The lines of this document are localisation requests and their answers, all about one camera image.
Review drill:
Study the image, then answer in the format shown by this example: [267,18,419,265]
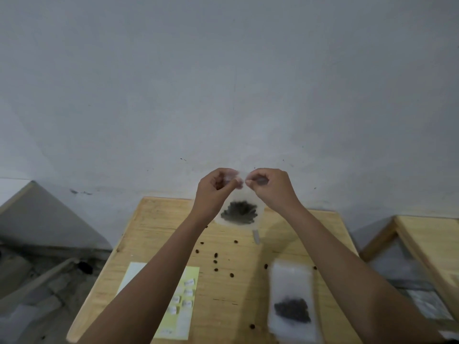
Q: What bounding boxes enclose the wooden stick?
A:
[0,258,80,314]

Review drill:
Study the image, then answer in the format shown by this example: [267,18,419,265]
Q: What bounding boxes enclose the pale yellow label sheet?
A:
[116,262,200,341]

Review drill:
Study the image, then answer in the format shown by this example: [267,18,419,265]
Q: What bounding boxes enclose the person's right hand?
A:
[245,168,304,217]

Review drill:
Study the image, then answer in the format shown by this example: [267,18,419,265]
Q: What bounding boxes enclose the small translucent plastic bag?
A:
[214,172,267,228]
[267,260,324,344]

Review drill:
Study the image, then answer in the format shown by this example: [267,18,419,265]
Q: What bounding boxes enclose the person's left forearm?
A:
[77,213,212,344]

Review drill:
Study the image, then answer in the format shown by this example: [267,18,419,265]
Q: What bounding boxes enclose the white grey cabinet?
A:
[0,180,113,252]

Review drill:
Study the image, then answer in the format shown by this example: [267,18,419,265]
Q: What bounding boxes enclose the person's right forearm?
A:
[285,205,445,344]

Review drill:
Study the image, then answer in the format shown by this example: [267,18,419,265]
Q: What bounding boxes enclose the light wooden side table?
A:
[360,215,459,321]

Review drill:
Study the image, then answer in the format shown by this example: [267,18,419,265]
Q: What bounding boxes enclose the person's left hand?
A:
[192,168,244,226]

